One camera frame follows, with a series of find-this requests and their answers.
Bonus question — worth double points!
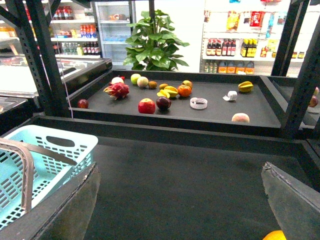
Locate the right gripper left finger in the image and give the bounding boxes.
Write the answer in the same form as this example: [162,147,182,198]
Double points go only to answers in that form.
[0,163,101,240]

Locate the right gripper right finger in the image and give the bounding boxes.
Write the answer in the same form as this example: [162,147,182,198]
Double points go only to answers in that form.
[261,162,320,240]

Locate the orange yellow mango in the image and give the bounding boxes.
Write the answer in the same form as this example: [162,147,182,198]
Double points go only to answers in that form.
[262,230,287,240]

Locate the light blue plastic basket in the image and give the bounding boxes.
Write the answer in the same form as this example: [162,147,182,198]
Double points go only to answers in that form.
[0,125,98,229]

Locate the grey basket handle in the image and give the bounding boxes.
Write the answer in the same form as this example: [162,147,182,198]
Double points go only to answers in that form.
[0,138,34,214]

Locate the red yellow mango fruit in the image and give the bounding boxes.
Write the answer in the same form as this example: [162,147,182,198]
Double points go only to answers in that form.
[182,80,193,89]

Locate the pale peach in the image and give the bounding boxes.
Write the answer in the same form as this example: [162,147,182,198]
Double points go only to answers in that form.
[231,113,250,123]

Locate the small dark red plum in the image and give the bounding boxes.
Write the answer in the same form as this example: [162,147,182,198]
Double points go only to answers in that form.
[77,99,89,109]

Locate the black display tray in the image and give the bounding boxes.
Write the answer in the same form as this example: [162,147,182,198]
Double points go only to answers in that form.
[69,70,284,137]

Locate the white tape roll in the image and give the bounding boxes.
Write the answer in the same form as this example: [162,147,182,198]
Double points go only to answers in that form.
[222,90,238,102]

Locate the yellow star fruit right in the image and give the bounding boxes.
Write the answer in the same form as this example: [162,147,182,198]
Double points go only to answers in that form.
[238,81,254,93]

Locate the yellow star fruit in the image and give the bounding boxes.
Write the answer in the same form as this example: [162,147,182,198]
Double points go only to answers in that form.
[156,86,179,99]
[238,81,254,93]

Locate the pink dragon fruit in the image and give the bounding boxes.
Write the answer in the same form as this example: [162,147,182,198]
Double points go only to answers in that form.
[103,82,130,100]

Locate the red apple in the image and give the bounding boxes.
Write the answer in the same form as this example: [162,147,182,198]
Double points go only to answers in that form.
[137,98,156,114]

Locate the chest freezer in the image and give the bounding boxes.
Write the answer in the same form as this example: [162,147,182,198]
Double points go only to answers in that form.
[0,54,113,98]

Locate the white onion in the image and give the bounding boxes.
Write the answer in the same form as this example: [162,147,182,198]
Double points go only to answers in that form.
[110,76,124,85]

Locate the clear tape roll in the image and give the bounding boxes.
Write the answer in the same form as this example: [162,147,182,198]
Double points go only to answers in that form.
[189,97,208,110]

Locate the dark purple plum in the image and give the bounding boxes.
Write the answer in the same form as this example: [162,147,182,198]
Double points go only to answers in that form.
[156,96,172,111]

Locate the green apple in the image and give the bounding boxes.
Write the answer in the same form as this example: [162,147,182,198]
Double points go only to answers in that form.
[130,73,141,85]

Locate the pale round melon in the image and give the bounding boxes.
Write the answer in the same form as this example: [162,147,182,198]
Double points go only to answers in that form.
[137,76,149,88]

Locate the brown kiwi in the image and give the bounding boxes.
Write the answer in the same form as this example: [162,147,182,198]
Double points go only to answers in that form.
[148,81,158,89]
[159,83,169,90]

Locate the yellow star fruit centre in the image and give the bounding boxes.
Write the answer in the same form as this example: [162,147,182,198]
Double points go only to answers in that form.
[156,86,179,99]

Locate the orange persimmon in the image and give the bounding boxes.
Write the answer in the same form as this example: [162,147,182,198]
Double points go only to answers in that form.
[177,85,192,98]

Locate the green potted plant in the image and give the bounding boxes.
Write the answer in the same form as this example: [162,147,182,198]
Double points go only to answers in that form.
[123,9,190,72]

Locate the glass door refrigerator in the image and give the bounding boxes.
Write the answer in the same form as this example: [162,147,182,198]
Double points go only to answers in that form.
[93,0,136,70]

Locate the black metal frame post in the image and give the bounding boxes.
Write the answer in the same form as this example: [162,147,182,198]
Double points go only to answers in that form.
[0,0,71,118]

